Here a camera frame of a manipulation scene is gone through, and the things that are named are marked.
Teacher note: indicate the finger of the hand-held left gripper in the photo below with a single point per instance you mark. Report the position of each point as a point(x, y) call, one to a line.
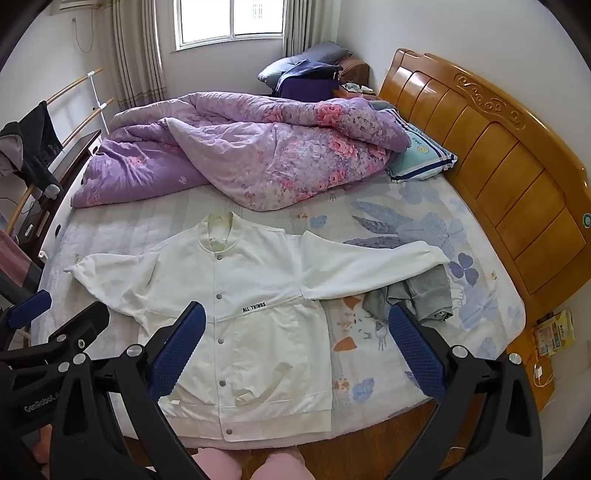
point(87, 323)
point(30, 307)

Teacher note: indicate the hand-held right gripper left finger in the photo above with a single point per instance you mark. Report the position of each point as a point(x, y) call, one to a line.
point(180, 355)

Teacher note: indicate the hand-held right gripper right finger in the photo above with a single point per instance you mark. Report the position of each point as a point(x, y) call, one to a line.
point(415, 355)

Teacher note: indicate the white snap-button jacket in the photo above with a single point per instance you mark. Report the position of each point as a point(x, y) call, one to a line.
point(258, 277)

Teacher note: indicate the wooden bar clothes rack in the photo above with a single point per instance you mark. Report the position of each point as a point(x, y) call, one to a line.
point(74, 85)

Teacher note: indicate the pink cloth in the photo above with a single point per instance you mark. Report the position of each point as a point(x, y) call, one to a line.
point(18, 258)

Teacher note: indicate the grey crumpled garment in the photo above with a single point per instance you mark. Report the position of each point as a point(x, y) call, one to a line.
point(425, 295)

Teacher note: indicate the person's left leg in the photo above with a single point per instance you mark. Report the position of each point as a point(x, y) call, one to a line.
point(217, 466)

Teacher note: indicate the person's leg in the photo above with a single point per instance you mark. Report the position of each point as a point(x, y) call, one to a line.
point(217, 466)
point(279, 466)

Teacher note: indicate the white charger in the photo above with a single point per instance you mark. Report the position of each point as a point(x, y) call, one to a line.
point(539, 373)

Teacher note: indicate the wooden nightstand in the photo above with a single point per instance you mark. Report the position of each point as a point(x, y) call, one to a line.
point(545, 392)

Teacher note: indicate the floral bed sheet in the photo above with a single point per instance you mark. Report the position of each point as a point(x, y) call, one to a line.
point(397, 221)

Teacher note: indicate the yellow packet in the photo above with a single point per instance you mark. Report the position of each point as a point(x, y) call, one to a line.
point(558, 330)

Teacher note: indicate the person's right leg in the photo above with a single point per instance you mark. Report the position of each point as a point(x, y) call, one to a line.
point(279, 466)

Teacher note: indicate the black flat screen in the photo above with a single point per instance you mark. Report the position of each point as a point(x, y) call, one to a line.
point(76, 152)

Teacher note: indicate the dark hanging jacket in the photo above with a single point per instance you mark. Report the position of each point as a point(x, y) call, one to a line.
point(32, 138)

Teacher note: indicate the wooden headboard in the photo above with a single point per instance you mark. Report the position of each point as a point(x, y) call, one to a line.
point(508, 184)

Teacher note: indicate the teal striped pillow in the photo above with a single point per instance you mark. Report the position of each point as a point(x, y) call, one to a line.
point(420, 152)

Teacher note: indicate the purple floral quilt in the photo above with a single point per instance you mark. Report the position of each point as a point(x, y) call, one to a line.
point(277, 152)

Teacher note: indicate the striped beige curtain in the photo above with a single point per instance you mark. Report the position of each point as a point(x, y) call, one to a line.
point(134, 46)
point(300, 27)

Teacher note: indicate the brown pillow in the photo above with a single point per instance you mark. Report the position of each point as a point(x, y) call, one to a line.
point(358, 71)

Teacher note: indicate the purple folded cloth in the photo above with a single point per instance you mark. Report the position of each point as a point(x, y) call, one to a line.
point(304, 85)

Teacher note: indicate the air conditioner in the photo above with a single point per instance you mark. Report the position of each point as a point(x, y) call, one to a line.
point(74, 4)

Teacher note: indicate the window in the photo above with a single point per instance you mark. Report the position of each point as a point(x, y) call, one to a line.
point(207, 18)

